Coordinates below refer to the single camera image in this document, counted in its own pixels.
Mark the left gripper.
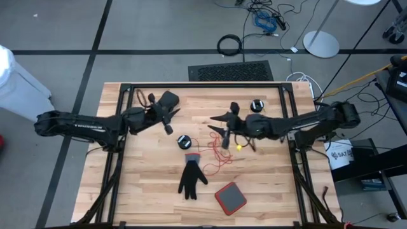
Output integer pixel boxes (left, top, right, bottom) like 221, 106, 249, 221
125, 93, 181, 135

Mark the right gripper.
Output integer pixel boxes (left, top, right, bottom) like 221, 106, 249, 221
208, 102, 281, 150

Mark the red cord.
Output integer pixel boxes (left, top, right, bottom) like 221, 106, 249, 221
190, 132, 235, 177

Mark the black plastic cord spool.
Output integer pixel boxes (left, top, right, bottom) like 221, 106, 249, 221
177, 134, 193, 150
250, 99, 265, 113

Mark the black rounded plastic piece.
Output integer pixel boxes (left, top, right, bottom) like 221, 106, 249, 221
158, 90, 181, 111

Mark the black floor mat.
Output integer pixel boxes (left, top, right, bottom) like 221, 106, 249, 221
188, 60, 274, 82

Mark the black glove grey red cuff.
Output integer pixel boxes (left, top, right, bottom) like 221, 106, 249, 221
177, 153, 209, 200

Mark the red grey square box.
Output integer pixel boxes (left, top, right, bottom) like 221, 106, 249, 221
214, 181, 248, 216

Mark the black power strip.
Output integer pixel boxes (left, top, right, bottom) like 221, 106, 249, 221
272, 13, 287, 32

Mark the grey round-base floor stand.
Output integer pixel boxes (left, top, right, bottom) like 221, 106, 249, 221
302, 0, 382, 59

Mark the white plastic bin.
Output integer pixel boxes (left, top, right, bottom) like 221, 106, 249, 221
0, 45, 55, 123

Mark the thin black slanted rod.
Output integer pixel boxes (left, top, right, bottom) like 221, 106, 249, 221
317, 0, 392, 96

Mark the black side desk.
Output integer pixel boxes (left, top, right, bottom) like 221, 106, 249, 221
330, 55, 407, 220

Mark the black desktop device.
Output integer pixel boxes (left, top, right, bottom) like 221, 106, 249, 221
389, 54, 407, 103

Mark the black looped cable yellow tag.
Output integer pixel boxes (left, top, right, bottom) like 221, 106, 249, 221
233, 135, 257, 152

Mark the dark looped wrist cable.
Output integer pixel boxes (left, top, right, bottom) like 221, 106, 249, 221
136, 88, 149, 108

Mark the black coiled floor cable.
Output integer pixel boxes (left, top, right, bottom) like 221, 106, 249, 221
217, 34, 243, 57

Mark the white cable bundle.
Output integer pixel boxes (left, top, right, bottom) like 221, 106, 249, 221
286, 71, 324, 98

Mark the blue floor cable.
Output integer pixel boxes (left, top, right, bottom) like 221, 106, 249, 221
253, 11, 277, 32

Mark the brown strap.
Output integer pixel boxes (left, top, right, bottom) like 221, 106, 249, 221
321, 185, 329, 209

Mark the yellow extension cable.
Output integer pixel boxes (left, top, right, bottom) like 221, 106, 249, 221
321, 54, 407, 98

